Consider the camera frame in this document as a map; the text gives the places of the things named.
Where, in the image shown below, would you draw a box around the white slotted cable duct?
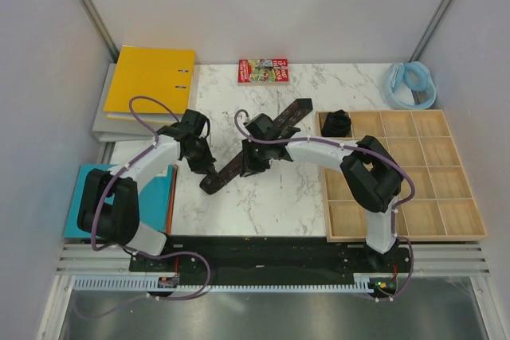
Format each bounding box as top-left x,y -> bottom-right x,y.
73,276 -> 375,293

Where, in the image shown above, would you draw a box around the yellow ring binder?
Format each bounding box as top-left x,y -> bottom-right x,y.
104,45 -> 195,123

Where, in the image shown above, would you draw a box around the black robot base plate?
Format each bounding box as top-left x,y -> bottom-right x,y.
129,236 -> 410,285

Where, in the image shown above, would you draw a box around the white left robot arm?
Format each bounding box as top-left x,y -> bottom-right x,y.
76,109 -> 215,271

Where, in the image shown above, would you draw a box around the left aluminium frame post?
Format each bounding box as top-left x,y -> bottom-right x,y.
78,0 -> 120,63

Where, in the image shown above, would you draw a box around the aluminium frame post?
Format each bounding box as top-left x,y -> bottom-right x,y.
408,0 -> 455,61
78,0 -> 120,63

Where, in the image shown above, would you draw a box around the brown floral patterned tie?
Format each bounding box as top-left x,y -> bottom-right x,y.
199,98 -> 313,195

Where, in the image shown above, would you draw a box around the rolled dark navy tie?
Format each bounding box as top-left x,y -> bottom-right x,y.
321,110 -> 351,138

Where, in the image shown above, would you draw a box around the teal folder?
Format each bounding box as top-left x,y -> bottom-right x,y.
63,164 -> 176,240

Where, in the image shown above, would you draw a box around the red illustrated book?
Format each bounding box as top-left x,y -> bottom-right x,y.
237,58 -> 289,84

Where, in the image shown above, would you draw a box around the right aluminium frame post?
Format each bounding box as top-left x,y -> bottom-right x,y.
408,0 -> 455,61

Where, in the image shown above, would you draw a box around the orange folder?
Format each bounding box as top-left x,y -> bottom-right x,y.
165,165 -> 179,234

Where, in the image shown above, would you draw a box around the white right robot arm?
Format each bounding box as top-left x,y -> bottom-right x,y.
234,114 -> 405,272

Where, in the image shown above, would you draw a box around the grey ring binder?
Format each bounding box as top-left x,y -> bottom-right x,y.
92,64 -> 194,142

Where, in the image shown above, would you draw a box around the wooden compartment tray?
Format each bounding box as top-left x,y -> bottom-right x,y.
320,110 -> 487,242

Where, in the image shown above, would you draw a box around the light blue headphones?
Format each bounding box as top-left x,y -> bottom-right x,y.
381,61 -> 437,110

